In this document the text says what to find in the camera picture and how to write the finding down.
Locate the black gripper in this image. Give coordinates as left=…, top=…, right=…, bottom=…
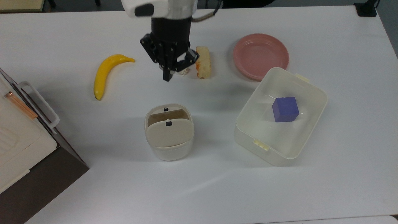
left=139, top=17, right=200, bottom=82

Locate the beige push-lid trash can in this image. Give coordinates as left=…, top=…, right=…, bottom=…
left=144, top=104, right=195, bottom=161

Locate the toy cake slice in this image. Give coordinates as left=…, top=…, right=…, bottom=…
left=178, top=46, right=211, bottom=79

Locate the yellow toy banana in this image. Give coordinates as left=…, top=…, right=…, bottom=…
left=94, top=54, right=136, bottom=101

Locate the pink plastic plate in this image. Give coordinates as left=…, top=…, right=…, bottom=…
left=233, top=33, right=290, bottom=82

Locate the white translucent storage box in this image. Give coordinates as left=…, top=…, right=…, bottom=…
left=234, top=67, right=328, bottom=167

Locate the purple cube block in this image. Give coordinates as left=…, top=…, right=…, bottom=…
left=272, top=96, right=300, bottom=123

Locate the wooden side table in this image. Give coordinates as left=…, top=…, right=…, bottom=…
left=0, top=0, right=46, bottom=13

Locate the cream drawer cabinet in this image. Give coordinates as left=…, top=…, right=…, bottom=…
left=0, top=74, right=60, bottom=194

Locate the white and brown appliance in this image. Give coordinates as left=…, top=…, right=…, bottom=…
left=0, top=68, right=90, bottom=224

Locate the black table clamp base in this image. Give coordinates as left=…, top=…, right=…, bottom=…
left=354, top=0, right=378, bottom=17

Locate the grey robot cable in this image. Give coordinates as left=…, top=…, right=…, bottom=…
left=191, top=0, right=223, bottom=22

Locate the copper bar handle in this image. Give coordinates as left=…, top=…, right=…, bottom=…
left=4, top=91, right=38, bottom=120

